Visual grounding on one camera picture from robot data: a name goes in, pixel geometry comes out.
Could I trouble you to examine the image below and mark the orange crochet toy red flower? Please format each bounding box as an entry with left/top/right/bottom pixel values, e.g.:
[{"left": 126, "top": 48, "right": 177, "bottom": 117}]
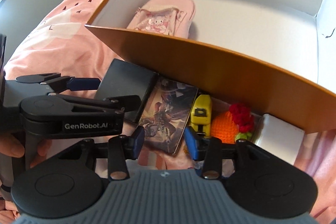
[{"left": 210, "top": 103, "right": 256, "bottom": 145}]

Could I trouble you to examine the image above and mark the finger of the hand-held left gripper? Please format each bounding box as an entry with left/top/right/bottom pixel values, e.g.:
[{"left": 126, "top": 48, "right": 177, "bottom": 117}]
[
  {"left": 16, "top": 72, "right": 101, "bottom": 94},
  {"left": 56, "top": 95, "right": 142, "bottom": 115}
]

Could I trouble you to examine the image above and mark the person's left forearm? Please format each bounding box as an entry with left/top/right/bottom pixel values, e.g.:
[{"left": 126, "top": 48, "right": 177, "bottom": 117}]
[{"left": 0, "top": 181, "right": 16, "bottom": 214}]

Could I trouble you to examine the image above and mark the pink cartoon pouch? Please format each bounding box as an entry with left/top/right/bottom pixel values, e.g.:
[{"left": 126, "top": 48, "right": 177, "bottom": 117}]
[{"left": 127, "top": 0, "right": 196, "bottom": 38}]

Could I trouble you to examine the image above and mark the black box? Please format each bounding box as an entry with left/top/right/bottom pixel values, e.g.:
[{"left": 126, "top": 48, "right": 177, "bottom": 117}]
[{"left": 94, "top": 58, "right": 158, "bottom": 123}]

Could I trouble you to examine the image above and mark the orange cardboard box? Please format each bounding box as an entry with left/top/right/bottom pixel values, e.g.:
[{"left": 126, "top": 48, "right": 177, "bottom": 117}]
[{"left": 84, "top": 0, "right": 336, "bottom": 134}]

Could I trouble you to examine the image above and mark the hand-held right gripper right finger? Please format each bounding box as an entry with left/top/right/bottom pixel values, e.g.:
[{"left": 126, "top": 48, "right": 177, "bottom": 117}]
[{"left": 184, "top": 126, "right": 273, "bottom": 180}]

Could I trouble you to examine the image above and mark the small white box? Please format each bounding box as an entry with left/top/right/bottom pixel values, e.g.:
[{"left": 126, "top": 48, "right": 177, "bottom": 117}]
[{"left": 253, "top": 113, "right": 305, "bottom": 165}]

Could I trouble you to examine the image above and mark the person's left hand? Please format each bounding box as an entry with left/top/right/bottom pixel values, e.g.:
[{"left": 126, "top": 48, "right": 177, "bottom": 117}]
[{"left": 0, "top": 133, "right": 53, "bottom": 160}]

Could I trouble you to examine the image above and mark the pink cloud print blanket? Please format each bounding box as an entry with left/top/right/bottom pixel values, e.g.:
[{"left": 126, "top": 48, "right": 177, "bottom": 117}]
[{"left": 4, "top": 0, "right": 336, "bottom": 216}]

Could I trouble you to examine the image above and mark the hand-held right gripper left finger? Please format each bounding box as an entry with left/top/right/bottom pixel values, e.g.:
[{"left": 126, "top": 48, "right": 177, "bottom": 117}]
[{"left": 60, "top": 126, "right": 145, "bottom": 180}]

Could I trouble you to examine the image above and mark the yellow toy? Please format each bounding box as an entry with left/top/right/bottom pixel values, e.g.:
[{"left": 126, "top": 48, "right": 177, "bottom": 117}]
[{"left": 189, "top": 94, "right": 213, "bottom": 135}]

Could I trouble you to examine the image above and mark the illustrated card box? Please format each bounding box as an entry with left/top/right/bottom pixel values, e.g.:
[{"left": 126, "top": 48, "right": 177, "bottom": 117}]
[{"left": 138, "top": 77, "right": 198, "bottom": 155}]

